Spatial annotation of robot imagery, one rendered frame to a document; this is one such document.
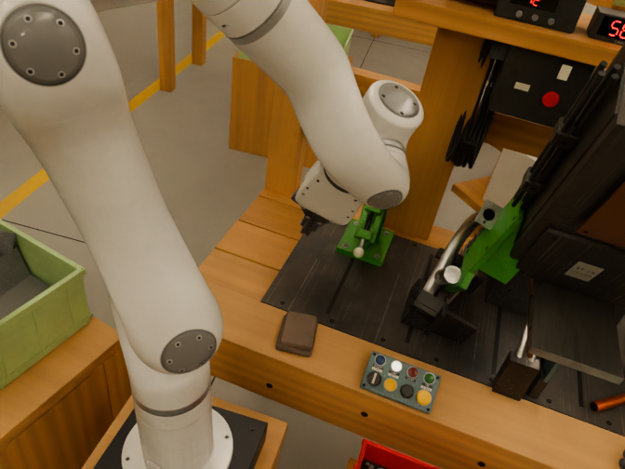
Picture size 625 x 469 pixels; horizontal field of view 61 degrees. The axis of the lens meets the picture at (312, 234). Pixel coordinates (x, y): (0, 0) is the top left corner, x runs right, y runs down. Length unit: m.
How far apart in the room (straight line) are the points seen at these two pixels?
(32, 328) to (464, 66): 1.13
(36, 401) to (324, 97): 0.91
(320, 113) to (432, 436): 0.77
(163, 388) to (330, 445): 1.37
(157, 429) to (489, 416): 0.67
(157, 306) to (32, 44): 0.32
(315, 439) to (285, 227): 0.91
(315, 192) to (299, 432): 1.41
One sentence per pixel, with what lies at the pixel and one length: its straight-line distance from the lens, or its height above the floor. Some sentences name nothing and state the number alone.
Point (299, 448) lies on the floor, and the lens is 2.10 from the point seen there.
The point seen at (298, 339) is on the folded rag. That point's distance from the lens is 1.17.
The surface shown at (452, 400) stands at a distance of 1.20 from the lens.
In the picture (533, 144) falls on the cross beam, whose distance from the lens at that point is 1.52.
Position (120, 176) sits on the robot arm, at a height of 1.50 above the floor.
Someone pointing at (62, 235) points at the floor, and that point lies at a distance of 2.92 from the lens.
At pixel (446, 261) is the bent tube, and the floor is 1.04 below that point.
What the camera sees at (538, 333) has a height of 1.13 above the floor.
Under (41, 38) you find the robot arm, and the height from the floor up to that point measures 1.66.
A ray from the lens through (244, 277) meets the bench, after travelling 1.35.
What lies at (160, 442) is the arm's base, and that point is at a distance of 0.91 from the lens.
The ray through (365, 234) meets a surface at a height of 0.99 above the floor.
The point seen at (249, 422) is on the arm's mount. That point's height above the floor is 0.91.
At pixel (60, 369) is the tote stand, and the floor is 0.79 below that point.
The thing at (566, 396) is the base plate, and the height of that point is 0.90.
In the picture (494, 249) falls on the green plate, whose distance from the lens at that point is 1.13.
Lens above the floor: 1.82
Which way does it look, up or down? 38 degrees down
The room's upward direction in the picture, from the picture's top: 10 degrees clockwise
